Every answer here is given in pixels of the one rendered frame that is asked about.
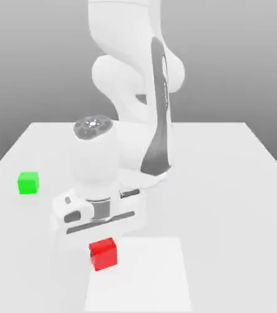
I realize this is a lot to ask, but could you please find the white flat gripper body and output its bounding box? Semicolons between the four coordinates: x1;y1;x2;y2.
54;197;147;246

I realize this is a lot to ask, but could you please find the small red cube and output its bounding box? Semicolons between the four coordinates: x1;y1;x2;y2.
88;237;118;272

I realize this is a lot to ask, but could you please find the small green cube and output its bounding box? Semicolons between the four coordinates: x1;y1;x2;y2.
17;171;40;196

